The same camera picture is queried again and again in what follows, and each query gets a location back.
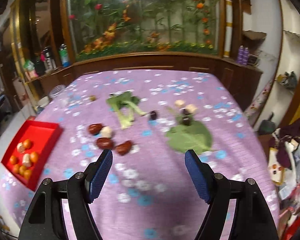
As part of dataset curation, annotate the green bok choy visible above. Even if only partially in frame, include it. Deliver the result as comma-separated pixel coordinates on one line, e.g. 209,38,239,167
106,91,147,129

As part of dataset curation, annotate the small green olive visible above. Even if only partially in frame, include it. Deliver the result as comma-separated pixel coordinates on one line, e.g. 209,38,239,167
89,95,97,101

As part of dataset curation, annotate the small orange tangerine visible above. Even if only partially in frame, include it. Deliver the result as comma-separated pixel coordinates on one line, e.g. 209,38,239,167
23,139,32,150

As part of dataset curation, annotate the yellowish tangerine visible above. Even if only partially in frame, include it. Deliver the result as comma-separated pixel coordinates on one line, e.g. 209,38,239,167
12,164,21,174

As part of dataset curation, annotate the large orange tangerine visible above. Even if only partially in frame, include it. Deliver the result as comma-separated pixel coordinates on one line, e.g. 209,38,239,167
30,152,39,163

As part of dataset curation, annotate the dark red jujube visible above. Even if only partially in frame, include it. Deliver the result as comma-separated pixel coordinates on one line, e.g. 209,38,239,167
88,123,103,135

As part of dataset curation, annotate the wooden cabinet counter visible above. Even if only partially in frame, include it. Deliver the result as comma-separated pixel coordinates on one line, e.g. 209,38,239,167
24,51,263,110

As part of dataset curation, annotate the large green leaf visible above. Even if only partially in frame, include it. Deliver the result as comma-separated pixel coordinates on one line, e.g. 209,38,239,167
165,106,213,155

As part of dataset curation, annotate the purple floral tablecloth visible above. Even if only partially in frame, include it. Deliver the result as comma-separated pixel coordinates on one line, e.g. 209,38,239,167
0,69,281,240

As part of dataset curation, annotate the steel thermos flask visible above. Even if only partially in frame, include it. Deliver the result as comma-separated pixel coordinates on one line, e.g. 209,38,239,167
43,46,56,70

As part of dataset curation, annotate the clear plastic cup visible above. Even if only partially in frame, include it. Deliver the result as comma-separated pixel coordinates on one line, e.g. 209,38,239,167
49,85,69,107

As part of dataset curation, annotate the wrinkled red jujube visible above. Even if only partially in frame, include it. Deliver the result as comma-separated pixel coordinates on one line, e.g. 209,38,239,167
96,138,114,150

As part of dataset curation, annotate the red square tray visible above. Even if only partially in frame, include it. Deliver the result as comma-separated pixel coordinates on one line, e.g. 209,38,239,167
1,120,63,191

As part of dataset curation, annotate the dark purple grape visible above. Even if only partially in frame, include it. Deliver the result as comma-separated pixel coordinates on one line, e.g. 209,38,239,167
149,111,158,121

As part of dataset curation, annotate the pale banana slice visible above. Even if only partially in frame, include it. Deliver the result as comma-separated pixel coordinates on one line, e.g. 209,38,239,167
185,104,198,114
174,100,185,108

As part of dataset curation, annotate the green label bottle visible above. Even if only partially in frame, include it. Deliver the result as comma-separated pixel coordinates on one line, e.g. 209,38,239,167
59,44,70,67

